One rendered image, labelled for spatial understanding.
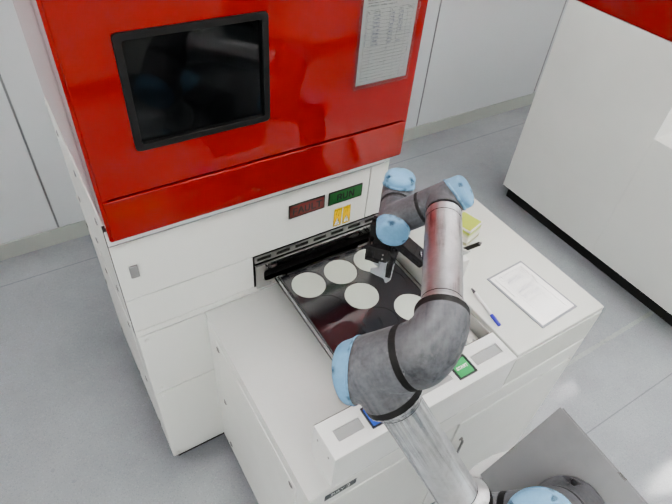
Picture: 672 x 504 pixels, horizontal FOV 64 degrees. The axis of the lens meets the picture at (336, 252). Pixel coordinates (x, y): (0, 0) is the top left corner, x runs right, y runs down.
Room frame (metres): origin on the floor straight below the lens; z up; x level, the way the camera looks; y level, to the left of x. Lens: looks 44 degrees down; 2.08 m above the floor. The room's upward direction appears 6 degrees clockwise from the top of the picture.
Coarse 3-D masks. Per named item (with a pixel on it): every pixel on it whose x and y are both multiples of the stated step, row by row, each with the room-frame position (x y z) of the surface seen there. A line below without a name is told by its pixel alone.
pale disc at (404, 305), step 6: (408, 294) 1.07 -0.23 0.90; (396, 300) 1.04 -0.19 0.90; (402, 300) 1.04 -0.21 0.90; (408, 300) 1.04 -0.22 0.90; (414, 300) 1.05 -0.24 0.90; (396, 306) 1.02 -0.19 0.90; (402, 306) 1.02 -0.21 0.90; (408, 306) 1.02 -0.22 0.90; (414, 306) 1.02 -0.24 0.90; (396, 312) 0.99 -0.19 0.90; (402, 312) 1.00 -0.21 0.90; (408, 312) 1.00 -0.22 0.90; (408, 318) 0.98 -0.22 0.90
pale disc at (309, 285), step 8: (296, 280) 1.08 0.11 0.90; (304, 280) 1.08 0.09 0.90; (312, 280) 1.08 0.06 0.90; (320, 280) 1.09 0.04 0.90; (296, 288) 1.05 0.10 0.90; (304, 288) 1.05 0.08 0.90; (312, 288) 1.05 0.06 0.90; (320, 288) 1.06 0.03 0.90; (304, 296) 1.02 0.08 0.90; (312, 296) 1.02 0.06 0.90
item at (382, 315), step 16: (336, 256) 1.20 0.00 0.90; (352, 256) 1.20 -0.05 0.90; (304, 272) 1.12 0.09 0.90; (320, 272) 1.12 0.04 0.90; (368, 272) 1.14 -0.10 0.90; (400, 272) 1.15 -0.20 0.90; (288, 288) 1.04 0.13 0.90; (336, 288) 1.06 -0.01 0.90; (384, 288) 1.08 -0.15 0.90; (400, 288) 1.09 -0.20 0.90; (416, 288) 1.09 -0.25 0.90; (304, 304) 0.99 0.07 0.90; (320, 304) 1.00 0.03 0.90; (336, 304) 1.00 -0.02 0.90; (384, 304) 1.02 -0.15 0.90; (320, 320) 0.94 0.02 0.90; (336, 320) 0.94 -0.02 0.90; (352, 320) 0.95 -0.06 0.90; (368, 320) 0.95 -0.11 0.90; (384, 320) 0.96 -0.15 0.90; (400, 320) 0.96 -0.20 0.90; (336, 336) 0.89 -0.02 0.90; (352, 336) 0.89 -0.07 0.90
